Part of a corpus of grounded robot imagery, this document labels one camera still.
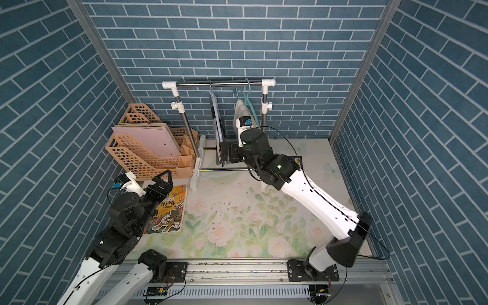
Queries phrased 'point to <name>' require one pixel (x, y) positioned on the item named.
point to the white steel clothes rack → (198, 163)
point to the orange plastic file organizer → (145, 146)
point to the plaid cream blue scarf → (241, 110)
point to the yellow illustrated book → (170, 215)
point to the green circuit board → (159, 291)
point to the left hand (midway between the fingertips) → (173, 176)
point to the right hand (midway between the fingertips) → (232, 142)
